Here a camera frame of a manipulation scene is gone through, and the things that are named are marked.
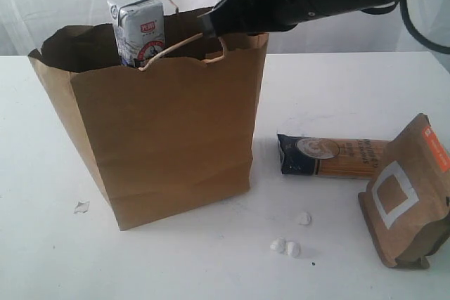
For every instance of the clear plastic scrap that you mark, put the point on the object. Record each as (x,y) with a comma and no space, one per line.
(82,207)

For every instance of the brown paper bag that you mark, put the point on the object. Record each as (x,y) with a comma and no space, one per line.
(169,139)

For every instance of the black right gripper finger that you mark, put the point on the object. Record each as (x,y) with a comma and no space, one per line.
(229,17)

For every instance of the brown kraft pouch orange label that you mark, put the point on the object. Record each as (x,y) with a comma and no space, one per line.
(406,203)

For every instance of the small white blue carton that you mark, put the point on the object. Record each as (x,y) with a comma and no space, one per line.
(138,26)

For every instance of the spaghetti pasta packet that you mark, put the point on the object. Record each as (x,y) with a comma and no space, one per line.
(329,157)

